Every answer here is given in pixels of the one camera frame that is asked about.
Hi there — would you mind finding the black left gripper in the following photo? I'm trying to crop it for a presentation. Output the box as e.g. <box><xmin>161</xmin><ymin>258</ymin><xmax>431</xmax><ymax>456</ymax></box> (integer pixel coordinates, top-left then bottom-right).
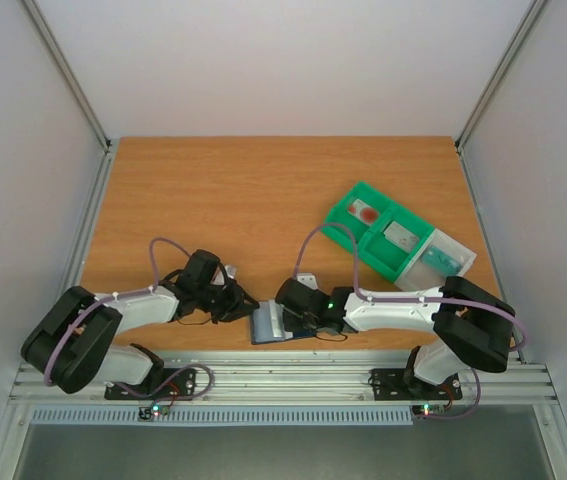
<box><xmin>197</xmin><ymin>279</ymin><xmax>260</xmax><ymax>324</ymax></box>

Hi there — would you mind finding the dark blue card holder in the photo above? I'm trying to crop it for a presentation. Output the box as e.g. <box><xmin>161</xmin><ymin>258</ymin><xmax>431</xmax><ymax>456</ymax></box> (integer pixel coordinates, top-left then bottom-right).
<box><xmin>249</xmin><ymin>300</ymin><xmax>313</xmax><ymax>345</ymax></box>

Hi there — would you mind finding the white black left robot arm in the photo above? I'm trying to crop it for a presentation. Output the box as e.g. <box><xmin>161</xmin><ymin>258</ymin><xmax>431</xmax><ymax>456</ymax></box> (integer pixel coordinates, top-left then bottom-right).
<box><xmin>20</xmin><ymin>250</ymin><xmax>311</xmax><ymax>398</ymax></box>

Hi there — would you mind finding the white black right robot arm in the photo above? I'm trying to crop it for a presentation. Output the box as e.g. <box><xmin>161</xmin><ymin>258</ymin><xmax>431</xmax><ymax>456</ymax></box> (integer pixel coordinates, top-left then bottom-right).
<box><xmin>275</xmin><ymin>276</ymin><xmax>514</xmax><ymax>398</ymax></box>

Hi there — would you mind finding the white card with red circles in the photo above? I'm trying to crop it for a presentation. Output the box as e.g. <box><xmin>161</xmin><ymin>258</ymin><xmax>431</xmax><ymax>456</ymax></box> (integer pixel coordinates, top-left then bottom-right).
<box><xmin>347</xmin><ymin>199</ymin><xmax>379</xmax><ymax>226</ymax></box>

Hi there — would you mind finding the grey white card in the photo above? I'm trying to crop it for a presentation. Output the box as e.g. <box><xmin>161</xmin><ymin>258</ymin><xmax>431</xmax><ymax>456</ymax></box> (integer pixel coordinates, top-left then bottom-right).
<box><xmin>383</xmin><ymin>221</ymin><xmax>420</xmax><ymax>253</ymax></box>

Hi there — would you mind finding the teal card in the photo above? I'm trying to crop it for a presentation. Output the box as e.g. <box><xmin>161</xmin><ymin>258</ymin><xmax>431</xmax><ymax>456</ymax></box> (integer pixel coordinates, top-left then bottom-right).
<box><xmin>421</xmin><ymin>245</ymin><xmax>463</xmax><ymax>277</ymax></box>

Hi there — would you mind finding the green plastic bin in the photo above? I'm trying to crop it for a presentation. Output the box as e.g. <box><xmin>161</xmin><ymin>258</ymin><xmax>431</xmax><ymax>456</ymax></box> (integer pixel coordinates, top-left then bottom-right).
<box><xmin>323</xmin><ymin>182</ymin><xmax>397</xmax><ymax>253</ymax></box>

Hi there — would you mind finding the white translucent plastic bin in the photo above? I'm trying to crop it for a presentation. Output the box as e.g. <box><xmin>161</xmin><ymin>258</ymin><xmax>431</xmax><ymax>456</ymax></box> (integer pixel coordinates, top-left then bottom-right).
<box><xmin>394</xmin><ymin>229</ymin><xmax>477</xmax><ymax>291</ymax></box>

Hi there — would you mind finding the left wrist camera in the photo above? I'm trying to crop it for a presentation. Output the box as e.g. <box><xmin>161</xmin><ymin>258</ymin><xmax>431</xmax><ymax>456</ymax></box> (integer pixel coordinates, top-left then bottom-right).
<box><xmin>225</xmin><ymin>265</ymin><xmax>237</xmax><ymax>279</ymax></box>

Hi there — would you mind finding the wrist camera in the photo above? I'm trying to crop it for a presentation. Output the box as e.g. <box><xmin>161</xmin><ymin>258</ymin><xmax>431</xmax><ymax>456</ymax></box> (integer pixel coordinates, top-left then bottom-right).
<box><xmin>225</xmin><ymin>265</ymin><xmax>237</xmax><ymax>279</ymax></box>
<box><xmin>296</xmin><ymin>273</ymin><xmax>318</xmax><ymax>290</ymax></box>

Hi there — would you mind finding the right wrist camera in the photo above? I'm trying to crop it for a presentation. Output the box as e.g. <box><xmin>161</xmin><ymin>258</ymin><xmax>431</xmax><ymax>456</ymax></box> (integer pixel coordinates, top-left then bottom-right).
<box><xmin>296</xmin><ymin>273</ymin><xmax>318</xmax><ymax>290</ymax></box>

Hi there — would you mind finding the aluminium frame rail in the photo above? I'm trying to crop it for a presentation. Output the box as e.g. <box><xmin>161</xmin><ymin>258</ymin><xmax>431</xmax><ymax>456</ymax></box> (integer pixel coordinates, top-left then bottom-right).
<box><xmin>7</xmin><ymin>349</ymin><xmax>559</xmax><ymax>405</ymax></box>

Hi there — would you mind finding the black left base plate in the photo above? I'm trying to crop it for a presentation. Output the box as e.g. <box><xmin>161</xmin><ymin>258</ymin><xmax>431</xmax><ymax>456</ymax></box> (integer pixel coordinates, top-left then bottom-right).
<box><xmin>104</xmin><ymin>368</ymin><xmax>197</xmax><ymax>401</ymax></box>

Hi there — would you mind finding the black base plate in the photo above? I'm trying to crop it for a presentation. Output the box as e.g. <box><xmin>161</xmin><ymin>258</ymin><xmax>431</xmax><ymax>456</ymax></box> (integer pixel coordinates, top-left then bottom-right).
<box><xmin>104</xmin><ymin>368</ymin><xmax>197</xmax><ymax>401</ymax></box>
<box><xmin>368</xmin><ymin>368</ymin><xmax>463</xmax><ymax>401</ymax></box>

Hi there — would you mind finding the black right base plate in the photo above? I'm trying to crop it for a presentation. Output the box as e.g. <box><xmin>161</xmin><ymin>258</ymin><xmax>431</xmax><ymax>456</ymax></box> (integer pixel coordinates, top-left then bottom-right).
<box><xmin>368</xmin><ymin>368</ymin><xmax>463</xmax><ymax>401</ymax></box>

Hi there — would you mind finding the grey slotted cable duct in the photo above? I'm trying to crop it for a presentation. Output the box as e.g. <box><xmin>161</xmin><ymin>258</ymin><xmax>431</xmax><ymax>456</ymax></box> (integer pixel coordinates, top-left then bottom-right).
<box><xmin>30</xmin><ymin>406</ymin><xmax>413</xmax><ymax>427</ymax></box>

